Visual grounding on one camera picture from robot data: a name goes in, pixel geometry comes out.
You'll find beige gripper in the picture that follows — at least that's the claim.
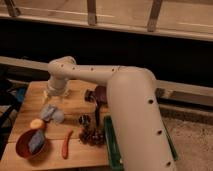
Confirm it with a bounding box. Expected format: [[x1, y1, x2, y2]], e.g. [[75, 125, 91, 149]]
[[43, 78, 68, 103]]

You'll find grey blue towel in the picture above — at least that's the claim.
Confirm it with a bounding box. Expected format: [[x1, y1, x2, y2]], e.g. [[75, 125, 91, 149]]
[[40, 104, 64, 124]]

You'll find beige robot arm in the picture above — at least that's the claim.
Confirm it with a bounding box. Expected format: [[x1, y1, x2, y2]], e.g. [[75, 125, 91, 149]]
[[47, 56, 177, 171]]

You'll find purple bowl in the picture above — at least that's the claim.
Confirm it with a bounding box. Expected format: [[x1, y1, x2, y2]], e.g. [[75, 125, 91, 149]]
[[95, 86, 107, 103]]

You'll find grey cloth in bowl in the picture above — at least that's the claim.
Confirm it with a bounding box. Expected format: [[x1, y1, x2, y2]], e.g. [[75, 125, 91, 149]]
[[28, 130, 45, 154]]

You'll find red bowl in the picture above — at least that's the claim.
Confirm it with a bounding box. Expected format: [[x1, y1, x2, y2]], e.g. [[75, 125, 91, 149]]
[[15, 129, 47, 159]]

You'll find wooden cutting board table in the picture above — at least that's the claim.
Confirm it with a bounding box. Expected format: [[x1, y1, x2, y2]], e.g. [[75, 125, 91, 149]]
[[0, 80, 108, 171]]

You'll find dark small block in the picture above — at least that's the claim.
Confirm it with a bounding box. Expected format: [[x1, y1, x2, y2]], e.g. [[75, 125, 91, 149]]
[[84, 90, 96, 102]]

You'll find small metal can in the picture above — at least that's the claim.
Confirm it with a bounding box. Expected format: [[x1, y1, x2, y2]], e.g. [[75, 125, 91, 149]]
[[79, 115, 91, 127]]

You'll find black spatula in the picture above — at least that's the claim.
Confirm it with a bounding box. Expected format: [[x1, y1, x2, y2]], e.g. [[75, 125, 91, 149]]
[[95, 101, 101, 127]]

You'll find dark grape bunch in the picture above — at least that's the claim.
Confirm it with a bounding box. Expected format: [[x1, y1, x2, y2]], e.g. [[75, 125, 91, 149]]
[[79, 127, 105, 147]]

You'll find red sausage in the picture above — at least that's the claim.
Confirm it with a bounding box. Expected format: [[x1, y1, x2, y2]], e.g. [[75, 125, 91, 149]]
[[61, 130, 73, 159]]

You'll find green tray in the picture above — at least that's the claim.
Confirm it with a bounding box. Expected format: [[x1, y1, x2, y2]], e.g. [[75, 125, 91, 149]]
[[104, 116, 177, 171]]

